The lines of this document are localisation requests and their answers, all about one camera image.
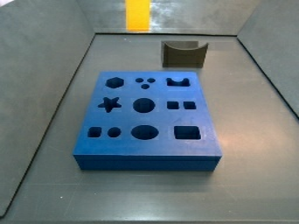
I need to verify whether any blue shape sorter block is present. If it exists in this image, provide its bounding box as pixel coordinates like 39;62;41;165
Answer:
73;72;222;171

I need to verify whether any dark olive arch object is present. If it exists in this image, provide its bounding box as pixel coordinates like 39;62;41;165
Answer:
162;41;210;68

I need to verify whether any yellow vertical stripe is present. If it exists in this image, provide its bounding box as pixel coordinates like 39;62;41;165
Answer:
126;0;151;32

